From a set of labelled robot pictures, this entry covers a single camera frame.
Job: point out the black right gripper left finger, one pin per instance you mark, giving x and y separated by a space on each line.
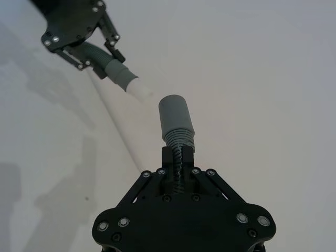
167 160

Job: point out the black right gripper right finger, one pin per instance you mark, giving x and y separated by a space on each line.
188 158

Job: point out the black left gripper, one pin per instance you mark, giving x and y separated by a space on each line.
71 23

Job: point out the white table cloth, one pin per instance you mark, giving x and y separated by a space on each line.
39 131

